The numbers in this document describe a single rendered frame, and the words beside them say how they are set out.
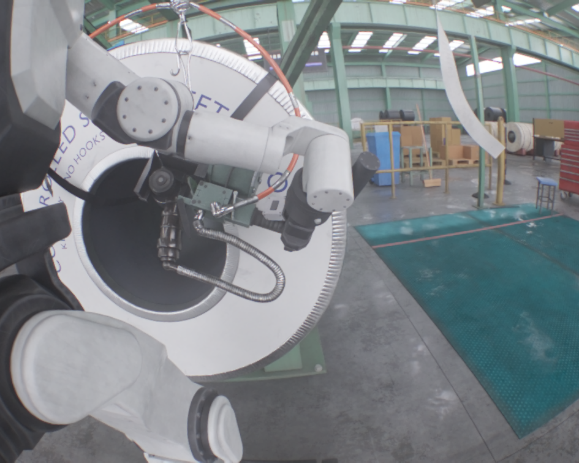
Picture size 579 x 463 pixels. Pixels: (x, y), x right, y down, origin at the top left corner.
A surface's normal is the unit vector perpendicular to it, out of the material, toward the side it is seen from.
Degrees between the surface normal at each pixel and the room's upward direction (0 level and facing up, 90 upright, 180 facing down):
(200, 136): 91
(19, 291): 32
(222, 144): 102
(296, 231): 129
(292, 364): 90
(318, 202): 135
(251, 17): 90
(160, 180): 58
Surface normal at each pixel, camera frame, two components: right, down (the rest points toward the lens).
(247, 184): -0.14, 0.62
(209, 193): 0.16, -0.26
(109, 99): 0.15, 0.45
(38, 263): -0.04, 0.28
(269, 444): -0.11, -0.94
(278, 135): 0.31, -0.39
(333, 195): -0.05, 0.90
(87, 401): 0.99, -0.10
